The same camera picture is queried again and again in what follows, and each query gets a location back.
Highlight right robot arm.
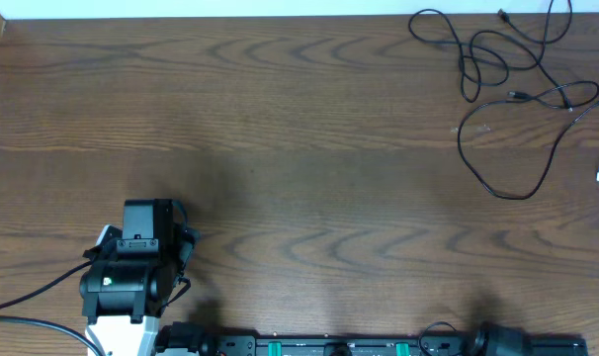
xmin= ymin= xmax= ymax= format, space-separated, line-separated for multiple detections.
xmin=465 ymin=322 xmax=532 ymax=356

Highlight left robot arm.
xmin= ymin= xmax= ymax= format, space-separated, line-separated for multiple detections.
xmin=79 ymin=199 xmax=200 ymax=355

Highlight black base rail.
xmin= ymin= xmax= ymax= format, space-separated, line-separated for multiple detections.
xmin=151 ymin=321 xmax=589 ymax=356

